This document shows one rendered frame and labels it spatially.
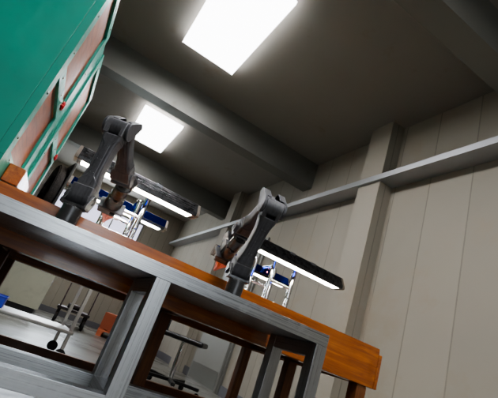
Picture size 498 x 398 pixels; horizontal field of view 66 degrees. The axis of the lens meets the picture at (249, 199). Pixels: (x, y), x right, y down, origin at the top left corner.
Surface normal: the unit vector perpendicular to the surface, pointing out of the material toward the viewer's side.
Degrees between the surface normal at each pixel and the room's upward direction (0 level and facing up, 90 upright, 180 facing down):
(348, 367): 90
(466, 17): 90
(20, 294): 90
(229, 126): 90
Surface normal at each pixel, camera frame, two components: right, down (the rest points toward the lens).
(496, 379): -0.82, -0.45
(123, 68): 0.47, -0.19
